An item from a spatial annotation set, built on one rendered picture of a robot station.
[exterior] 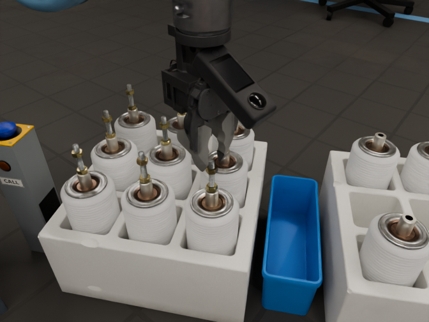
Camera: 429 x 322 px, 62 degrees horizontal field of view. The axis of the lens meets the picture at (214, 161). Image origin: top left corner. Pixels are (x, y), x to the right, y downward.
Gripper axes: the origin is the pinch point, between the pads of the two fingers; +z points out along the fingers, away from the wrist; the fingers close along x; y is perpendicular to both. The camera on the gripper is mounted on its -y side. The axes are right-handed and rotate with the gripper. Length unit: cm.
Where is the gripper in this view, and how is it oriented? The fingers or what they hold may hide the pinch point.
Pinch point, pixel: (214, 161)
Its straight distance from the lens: 56.1
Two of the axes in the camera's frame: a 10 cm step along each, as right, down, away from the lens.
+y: -6.8, -4.4, 5.8
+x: -7.3, 4.2, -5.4
